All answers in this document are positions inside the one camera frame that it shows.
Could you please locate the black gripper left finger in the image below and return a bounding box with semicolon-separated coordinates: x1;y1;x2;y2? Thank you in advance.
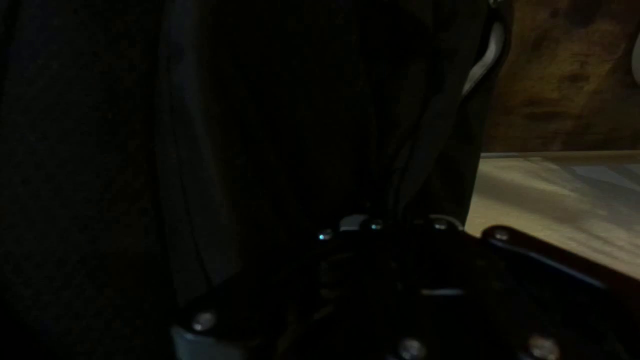
168;215;393;360

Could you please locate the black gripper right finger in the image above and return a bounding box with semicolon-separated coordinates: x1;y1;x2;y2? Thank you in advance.
364;214;640;360

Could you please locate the black backpack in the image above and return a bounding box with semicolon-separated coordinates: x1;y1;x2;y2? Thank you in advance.
0;0;515;360

